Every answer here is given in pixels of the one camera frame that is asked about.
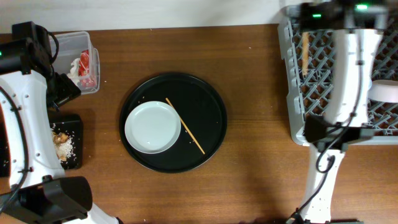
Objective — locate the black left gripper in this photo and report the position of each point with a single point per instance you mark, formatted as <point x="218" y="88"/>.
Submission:
<point x="69" y="91"/>

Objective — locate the white tissue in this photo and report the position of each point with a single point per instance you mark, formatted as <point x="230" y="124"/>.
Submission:
<point x="73" y="73"/>

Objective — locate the red snack wrapper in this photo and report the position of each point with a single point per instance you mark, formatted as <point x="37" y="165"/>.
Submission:
<point x="88" y="80"/>

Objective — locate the white bowl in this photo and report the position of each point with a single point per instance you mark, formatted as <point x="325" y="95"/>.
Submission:
<point x="384" y="91"/>

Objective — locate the brown food chunk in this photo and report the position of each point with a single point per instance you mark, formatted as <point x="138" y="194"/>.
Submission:
<point x="59" y="138"/>

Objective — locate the rice and noodle scraps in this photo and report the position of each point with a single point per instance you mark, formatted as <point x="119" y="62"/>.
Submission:
<point x="64" y="151"/>

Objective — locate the white plate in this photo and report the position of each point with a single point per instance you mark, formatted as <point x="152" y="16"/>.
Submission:
<point x="152" y="127"/>

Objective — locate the wooden chopstick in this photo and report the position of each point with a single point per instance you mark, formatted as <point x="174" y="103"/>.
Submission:
<point x="186" y="128"/>
<point x="305" y="53"/>

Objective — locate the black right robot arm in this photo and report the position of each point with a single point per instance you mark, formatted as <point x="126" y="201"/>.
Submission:
<point x="344" y="120"/>

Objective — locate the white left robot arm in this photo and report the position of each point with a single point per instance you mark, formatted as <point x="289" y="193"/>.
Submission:
<point x="41" y="193"/>

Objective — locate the grey dishwasher rack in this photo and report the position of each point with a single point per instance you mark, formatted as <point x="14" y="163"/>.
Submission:
<point x="309" y="94"/>

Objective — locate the clear plastic bin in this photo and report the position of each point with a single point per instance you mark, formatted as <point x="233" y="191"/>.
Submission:
<point x="69" y="47"/>

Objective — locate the black rectangular tray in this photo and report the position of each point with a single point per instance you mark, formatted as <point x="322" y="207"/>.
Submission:
<point x="71" y="123"/>

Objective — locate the round black serving tray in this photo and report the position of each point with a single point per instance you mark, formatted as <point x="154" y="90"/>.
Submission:
<point x="201" y="108"/>

